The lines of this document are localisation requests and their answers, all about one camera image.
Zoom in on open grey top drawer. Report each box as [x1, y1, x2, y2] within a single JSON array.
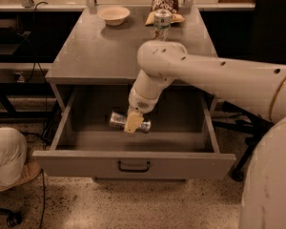
[[33, 85, 235, 180]]

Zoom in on tan shoe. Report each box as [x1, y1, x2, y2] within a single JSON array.
[[0, 161, 41, 192]]

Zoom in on black cable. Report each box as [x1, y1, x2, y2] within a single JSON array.
[[20, 1, 60, 229]]

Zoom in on grey drawer cabinet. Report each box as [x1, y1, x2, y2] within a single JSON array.
[[46, 6, 217, 112]]

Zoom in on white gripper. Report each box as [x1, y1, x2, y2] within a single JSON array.
[[124, 88, 158, 134]]

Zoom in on black office chair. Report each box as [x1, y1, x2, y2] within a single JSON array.
[[211, 0, 286, 173]]

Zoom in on clear plastic water bottle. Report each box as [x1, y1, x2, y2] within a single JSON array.
[[153, 9, 172, 41]]

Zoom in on person leg beige trousers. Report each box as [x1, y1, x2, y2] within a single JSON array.
[[0, 128, 27, 187]]

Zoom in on brown chip bag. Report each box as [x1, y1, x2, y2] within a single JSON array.
[[145, 0, 185, 26]]

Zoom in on silver redbull can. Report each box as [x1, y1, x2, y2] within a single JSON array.
[[110, 112, 152, 133]]

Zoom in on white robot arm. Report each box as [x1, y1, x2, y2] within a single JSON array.
[[125, 40, 286, 229]]

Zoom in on black drawer handle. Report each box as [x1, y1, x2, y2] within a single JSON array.
[[117, 161, 151, 173]]

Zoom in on white paper bowl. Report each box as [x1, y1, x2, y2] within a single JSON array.
[[97, 6, 130, 26]]

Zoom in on black chair caster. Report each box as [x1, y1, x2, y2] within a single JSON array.
[[0, 208, 22, 228]]

